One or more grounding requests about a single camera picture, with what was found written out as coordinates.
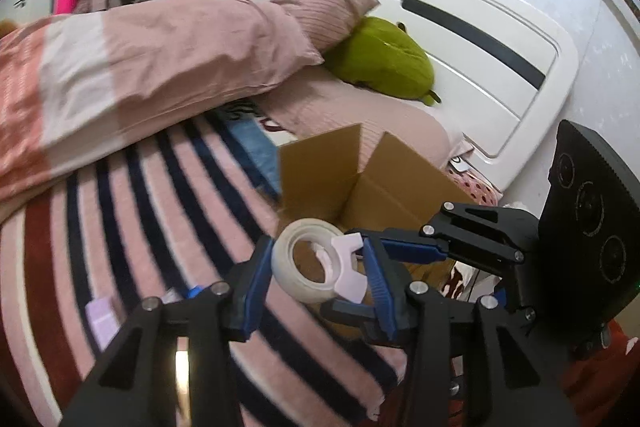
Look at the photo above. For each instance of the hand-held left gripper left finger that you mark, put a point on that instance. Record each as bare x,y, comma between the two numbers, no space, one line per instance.
256,279

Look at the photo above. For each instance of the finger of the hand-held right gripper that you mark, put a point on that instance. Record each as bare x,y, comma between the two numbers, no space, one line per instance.
350,314
415,252

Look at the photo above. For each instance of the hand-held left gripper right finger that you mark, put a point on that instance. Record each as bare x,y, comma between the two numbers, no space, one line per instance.
381,294

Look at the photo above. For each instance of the white tape roll with dispenser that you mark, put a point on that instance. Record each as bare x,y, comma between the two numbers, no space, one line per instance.
305,257

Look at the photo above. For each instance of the brown cardboard box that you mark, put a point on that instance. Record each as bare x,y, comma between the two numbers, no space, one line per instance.
320,167

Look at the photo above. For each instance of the small blue piece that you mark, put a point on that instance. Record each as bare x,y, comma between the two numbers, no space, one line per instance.
195,292

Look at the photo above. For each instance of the pink dotted cloth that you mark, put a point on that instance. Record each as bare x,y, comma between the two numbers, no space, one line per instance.
475,189

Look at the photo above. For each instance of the small white device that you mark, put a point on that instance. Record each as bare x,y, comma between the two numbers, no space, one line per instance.
458,165

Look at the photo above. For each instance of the striped pink blanket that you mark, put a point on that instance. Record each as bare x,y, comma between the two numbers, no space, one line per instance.
165,232

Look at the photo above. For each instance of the blue cloth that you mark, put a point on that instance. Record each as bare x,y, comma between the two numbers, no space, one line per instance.
255,147

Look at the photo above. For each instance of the red cloth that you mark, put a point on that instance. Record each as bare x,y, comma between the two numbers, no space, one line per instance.
600,382

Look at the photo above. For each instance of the small lilac block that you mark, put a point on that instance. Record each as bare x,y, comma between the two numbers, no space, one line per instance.
102,316

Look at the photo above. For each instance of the green plush toy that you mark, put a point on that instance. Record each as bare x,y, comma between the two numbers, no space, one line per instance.
385,59

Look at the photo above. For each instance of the white bed headboard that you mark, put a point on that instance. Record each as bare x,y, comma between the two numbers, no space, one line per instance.
480,57

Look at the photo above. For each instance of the pink and white duvet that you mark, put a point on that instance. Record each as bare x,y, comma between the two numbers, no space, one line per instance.
130,72

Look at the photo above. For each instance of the pink ribbed pillow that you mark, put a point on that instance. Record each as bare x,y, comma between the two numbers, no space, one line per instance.
327,7

